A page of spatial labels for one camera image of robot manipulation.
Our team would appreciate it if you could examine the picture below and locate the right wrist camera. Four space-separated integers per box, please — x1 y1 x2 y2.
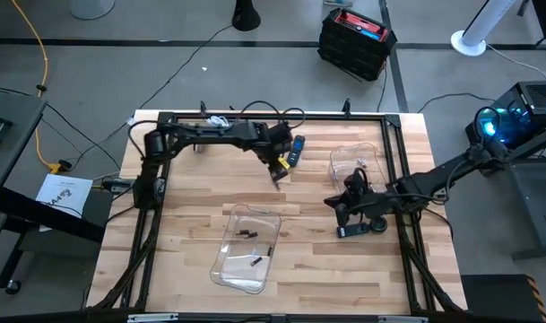
347 168 368 195

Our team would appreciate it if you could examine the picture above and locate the black remote control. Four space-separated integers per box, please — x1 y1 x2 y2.
286 134 307 168

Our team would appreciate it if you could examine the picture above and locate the yellow cable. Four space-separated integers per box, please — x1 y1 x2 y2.
10 0 74 176

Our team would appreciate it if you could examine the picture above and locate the black rectangular device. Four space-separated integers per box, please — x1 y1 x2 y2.
335 223 371 240

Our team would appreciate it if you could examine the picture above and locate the black floor cable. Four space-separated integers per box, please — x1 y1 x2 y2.
416 92 498 114
81 24 234 156

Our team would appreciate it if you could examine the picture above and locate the black cone stand base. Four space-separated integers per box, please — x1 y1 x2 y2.
230 0 263 32

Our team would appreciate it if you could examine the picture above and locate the red black toolbox stack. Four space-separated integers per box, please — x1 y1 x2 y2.
316 6 398 83

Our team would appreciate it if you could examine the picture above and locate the white tower fan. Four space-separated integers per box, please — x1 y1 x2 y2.
450 0 518 57

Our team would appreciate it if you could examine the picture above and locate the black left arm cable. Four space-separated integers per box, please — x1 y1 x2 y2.
239 100 307 132

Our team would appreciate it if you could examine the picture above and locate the clear plastic bin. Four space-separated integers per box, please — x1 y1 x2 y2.
209 203 282 295
328 142 389 195

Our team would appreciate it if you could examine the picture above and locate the black box with hazard stripes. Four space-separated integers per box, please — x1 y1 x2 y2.
460 273 546 323

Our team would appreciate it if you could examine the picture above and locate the white floor cable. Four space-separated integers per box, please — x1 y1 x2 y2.
485 42 546 81

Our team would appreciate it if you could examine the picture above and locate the black hand clamp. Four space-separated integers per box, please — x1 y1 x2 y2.
0 117 14 149

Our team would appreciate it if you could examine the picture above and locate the black round device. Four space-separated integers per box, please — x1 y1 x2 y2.
368 216 389 234

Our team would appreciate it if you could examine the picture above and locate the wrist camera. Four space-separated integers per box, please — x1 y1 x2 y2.
276 121 296 142
347 168 368 195

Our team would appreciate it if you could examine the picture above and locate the white printed paper sheet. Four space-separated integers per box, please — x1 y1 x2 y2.
35 173 94 232

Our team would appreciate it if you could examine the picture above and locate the silver table bracket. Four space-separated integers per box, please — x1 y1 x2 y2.
126 312 180 323
377 315 429 323

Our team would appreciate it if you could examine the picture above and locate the dark metal computer stand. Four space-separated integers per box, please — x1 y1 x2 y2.
476 127 546 262

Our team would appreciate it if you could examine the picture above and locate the black table rig frame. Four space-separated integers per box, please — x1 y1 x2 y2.
86 109 469 318

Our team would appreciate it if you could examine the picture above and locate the black lit computer case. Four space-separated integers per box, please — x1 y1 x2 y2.
467 79 546 152

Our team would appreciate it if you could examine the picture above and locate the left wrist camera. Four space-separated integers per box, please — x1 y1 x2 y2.
276 121 296 142

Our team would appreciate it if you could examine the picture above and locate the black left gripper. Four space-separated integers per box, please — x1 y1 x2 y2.
253 127 295 189

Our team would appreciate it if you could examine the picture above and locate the grey round stand base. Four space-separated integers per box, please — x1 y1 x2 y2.
69 0 117 22

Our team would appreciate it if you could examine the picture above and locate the white coiled cable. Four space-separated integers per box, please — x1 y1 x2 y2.
204 115 231 129

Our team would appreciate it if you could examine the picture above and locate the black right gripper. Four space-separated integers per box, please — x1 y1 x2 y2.
324 190 390 227

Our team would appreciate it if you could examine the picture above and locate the dark grey side table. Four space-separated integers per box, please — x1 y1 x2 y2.
0 92 108 297

